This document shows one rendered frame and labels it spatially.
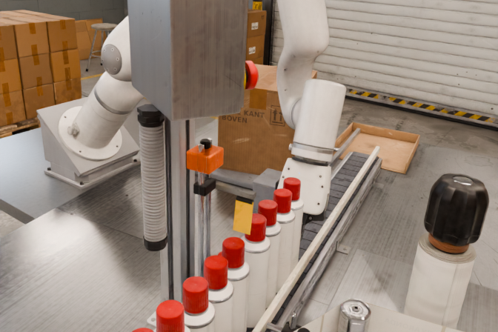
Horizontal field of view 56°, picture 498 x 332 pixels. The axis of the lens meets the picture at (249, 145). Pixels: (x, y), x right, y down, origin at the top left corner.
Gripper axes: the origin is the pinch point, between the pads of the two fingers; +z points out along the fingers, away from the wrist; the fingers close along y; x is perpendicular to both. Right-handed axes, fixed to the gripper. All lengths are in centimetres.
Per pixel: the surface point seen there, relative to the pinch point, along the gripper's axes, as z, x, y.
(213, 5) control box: -34, -46, -1
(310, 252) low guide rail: 3.0, 0.3, 3.8
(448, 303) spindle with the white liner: 0.4, -13.4, 30.0
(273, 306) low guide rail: 9.1, -16.8, 3.6
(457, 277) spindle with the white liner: -4.3, -14.8, 30.3
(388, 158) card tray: -16, 76, 6
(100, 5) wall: -130, 437, -472
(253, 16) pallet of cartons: -119, 356, -191
